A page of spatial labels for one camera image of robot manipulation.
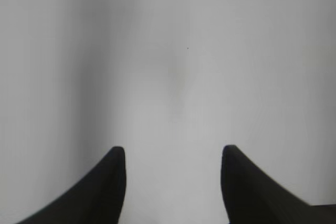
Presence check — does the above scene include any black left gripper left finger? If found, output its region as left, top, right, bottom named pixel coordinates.
left=20, top=146, right=127, bottom=223

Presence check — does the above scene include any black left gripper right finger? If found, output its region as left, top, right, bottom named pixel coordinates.
left=220, top=145, right=335, bottom=223

